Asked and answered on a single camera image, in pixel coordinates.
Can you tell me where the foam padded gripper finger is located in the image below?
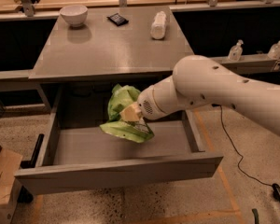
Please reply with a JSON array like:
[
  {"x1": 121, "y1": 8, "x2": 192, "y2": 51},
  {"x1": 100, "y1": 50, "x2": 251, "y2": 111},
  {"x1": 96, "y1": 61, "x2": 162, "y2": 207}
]
[{"x1": 120, "y1": 102, "x2": 142, "y2": 121}]

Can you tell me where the green rice chip bag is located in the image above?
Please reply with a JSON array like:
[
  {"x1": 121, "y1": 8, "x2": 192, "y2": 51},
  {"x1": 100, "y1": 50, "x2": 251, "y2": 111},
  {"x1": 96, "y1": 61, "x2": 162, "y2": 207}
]
[{"x1": 100, "y1": 84, "x2": 154, "y2": 144}]

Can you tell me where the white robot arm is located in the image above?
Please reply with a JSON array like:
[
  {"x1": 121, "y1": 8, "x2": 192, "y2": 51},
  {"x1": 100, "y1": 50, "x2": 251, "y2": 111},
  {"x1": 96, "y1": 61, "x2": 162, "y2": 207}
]
[{"x1": 120, "y1": 55, "x2": 280, "y2": 136}]

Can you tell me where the grey drawer cabinet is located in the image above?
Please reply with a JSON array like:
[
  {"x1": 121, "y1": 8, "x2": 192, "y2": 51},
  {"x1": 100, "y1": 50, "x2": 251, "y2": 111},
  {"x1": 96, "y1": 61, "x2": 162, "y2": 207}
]
[{"x1": 29, "y1": 6, "x2": 203, "y2": 110}]

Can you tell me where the grey open top drawer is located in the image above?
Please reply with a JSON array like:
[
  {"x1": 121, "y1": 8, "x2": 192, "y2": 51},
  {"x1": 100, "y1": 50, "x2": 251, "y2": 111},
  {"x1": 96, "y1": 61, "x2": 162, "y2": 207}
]
[{"x1": 15, "y1": 88, "x2": 223, "y2": 195}]

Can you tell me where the white plastic bottle lying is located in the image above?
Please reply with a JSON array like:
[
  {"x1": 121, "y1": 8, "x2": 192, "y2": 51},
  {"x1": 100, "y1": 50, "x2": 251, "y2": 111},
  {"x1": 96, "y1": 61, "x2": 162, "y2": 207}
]
[{"x1": 150, "y1": 11, "x2": 167, "y2": 40}]

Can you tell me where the small black packet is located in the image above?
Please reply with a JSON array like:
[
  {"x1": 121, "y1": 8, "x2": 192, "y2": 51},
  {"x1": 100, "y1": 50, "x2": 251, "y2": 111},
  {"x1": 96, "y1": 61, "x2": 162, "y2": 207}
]
[{"x1": 107, "y1": 13, "x2": 129, "y2": 26}]

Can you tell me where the white ceramic bowl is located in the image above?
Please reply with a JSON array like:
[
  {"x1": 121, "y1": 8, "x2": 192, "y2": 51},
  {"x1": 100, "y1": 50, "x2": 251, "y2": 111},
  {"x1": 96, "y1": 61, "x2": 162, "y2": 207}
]
[{"x1": 60, "y1": 5, "x2": 88, "y2": 27}]

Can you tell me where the clear pump bottle left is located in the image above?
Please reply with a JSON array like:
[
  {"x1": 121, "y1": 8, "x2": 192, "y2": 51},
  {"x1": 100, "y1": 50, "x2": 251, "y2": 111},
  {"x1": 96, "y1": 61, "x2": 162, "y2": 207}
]
[{"x1": 228, "y1": 39, "x2": 244, "y2": 62}]

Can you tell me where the clear pump bottle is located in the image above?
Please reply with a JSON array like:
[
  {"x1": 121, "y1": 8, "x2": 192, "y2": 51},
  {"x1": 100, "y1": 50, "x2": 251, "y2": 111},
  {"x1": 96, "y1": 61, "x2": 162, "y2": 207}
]
[
  {"x1": 228, "y1": 39, "x2": 244, "y2": 62},
  {"x1": 268, "y1": 40, "x2": 280, "y2": 60}
]

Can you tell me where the black cart leg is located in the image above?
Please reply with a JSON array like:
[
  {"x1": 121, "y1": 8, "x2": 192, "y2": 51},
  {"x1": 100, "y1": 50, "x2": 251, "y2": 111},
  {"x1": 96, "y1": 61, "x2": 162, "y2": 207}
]
[{"x1": 17, "y1": 133, "x2": 44, "y2": 203}]

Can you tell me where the brown cardboard box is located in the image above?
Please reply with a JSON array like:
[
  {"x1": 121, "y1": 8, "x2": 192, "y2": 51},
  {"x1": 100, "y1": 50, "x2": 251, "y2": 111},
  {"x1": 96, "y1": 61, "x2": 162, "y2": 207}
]
[{"x1": 0, "y1": 145, "x2": 22, "y2": 224}]

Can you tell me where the clear pump bottle right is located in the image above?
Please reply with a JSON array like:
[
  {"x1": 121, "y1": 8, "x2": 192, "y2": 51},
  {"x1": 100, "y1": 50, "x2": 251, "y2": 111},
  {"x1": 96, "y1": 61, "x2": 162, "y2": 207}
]
[{"x1": 268, "y1": 40, "x2": 280, "y2": 60}]

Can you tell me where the black floor cable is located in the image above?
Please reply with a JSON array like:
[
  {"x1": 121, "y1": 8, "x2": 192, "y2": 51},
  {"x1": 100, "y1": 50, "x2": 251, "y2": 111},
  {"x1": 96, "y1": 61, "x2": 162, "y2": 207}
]
[{"x1": 218, "y1": 105, "x2": 280, "y2": 189}]

